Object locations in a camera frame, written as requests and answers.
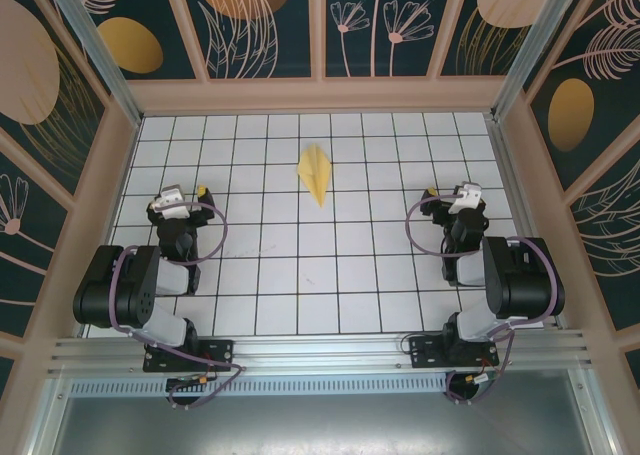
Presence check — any yellow square paper sheet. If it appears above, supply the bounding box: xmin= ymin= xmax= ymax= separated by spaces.
xmin=296 ymin=143 xmax=334 ymax=210

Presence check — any grey metal sheet panel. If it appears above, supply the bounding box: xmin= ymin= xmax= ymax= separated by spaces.
xmin=39 ymin=367 xmax=619 ymax=455

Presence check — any small green circuit board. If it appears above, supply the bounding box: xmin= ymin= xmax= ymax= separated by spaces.
xmin=166 ymin=374 xmax=201 ymax=392

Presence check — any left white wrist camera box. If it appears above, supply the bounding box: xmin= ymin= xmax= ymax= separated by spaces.
xmin=150 ymin=185 xmax=192 ymax=221

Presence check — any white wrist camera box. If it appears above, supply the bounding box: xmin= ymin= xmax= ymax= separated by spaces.
xmin=448 ymin=178 xmax=486 ymax=214
xmin=150 ymin=185 xmax=192 ymax=221

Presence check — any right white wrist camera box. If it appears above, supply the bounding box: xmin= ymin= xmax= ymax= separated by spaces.
xmin=448 ymin=178 xmax=486 ymax=214

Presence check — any aluminium side rail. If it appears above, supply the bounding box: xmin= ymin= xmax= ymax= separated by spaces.
xmin=484 ymin=113 xmax=570 ymax=332

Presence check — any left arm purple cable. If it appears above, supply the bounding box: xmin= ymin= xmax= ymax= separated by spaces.
xmin=110 ymin=199 xmax=247 ymax=412

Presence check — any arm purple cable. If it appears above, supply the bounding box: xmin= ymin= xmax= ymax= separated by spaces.
xmin=110 ymin=199 xmax=247 ymax=412
xmin=405 ymin=190 xmax=564 ymax=407

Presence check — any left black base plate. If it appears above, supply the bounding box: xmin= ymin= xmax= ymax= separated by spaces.
xmin=142 ymin=338 xmax=236 ymax=374

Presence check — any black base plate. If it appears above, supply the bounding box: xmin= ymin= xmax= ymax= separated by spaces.
xmin=142 ymin=338 xmax=236 ymax=374
xmin=408 ymin=335 xmax=502 ymax=370

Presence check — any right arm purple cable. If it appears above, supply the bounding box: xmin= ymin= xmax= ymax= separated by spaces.
xmin=405 ymin=190 xmax=564 ymax=407

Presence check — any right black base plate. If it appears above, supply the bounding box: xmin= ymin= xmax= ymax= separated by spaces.
xmin=408 ymin=335 xmax=502 ymax=370

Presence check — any aluminium frame post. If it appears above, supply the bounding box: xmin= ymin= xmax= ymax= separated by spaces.
xmin=39 ymin=0 xmax=145 ymax=129
xmin=489 ymin=0 xmax=585 ymax=122

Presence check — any long aluminium mounting rail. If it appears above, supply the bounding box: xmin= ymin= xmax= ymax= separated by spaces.
xmin=47 ymin=328 xmax=595 ymax=377

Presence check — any slotted grey cable duct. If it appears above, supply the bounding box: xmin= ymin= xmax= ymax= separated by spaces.
xmin=69 ymin=373 xmax=451 ymax=399

